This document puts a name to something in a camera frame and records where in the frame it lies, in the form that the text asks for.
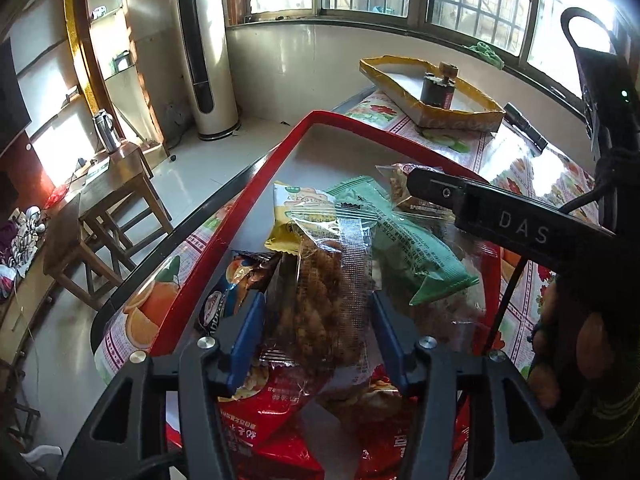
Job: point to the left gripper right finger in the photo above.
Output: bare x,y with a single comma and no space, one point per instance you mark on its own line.
509,436

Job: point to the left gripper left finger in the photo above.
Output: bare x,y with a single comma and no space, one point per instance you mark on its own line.
160,412

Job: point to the green cloth on sill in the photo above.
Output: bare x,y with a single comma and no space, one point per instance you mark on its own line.
487,54

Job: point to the wooden stool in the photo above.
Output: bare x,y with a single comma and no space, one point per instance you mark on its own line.
101,223

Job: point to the red chip bag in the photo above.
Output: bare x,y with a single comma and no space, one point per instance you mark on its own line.
262,425

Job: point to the yellow snack packet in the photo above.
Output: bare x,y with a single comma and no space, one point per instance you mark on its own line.
300,212

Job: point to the fried twist snack packet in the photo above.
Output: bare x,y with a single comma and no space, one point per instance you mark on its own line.
316,301

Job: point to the blue Danisa cookie bag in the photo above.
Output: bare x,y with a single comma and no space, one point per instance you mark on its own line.
246,271

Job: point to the black flashlight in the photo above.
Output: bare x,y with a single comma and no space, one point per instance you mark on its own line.
522,125

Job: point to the green snack packet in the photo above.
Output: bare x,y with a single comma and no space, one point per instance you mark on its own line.
415,256

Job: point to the white tower air conditioner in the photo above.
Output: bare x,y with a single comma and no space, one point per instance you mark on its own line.
202,42

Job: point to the operator right hand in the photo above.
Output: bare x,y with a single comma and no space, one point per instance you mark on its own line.
570,343

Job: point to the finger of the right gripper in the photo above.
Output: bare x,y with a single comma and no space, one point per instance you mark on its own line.
459,194

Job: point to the dark jar with cork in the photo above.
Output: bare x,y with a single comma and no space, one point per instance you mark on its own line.
438,91

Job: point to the yellow cardboard box lid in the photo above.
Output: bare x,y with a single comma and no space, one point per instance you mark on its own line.
401,79

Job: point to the steel electric kettle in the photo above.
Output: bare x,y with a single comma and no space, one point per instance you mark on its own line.
105,128

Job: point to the brown snack clear packet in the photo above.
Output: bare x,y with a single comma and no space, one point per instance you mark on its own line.
400,197

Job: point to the red rimmed white tray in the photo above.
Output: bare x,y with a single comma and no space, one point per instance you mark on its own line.
323,149

